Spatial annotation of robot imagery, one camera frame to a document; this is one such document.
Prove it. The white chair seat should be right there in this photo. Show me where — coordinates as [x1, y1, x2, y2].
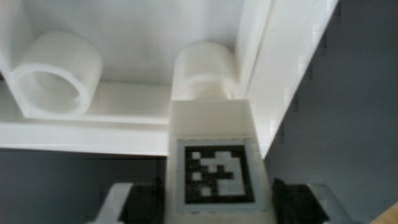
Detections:
[0, 0, 260, 155]

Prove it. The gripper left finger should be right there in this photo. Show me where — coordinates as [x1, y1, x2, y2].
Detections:
[91, 177, 166, 224]

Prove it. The white L-shaped fence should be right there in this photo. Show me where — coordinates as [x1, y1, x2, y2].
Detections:
[248, 0, 340, 155]

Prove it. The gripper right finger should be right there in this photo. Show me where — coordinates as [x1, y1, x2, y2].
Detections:
[273, 178, 360, 224]

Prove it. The white short chair leg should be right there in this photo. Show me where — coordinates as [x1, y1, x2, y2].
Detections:
[166, 42, 278, 224]

